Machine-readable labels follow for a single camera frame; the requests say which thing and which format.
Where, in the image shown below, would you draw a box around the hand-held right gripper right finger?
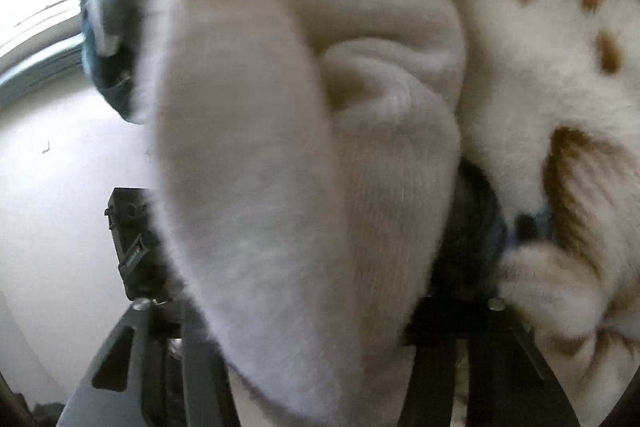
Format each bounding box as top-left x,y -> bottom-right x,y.
397,161 -> 582,427

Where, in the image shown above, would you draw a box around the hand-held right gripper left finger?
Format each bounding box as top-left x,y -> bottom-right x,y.
54,298 -> 238,427

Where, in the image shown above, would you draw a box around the white knit sweater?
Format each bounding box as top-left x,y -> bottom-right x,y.
131,0 -> 469,427

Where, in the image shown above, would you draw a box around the folded dark striped clothes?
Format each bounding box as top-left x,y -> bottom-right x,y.
81,0 -> 168,124

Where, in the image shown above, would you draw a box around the teal curtain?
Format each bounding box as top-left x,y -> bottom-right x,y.
0,49 -> 101,108

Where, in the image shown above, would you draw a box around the floral bed blanket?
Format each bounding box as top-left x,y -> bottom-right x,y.
409,0 -> 640,427

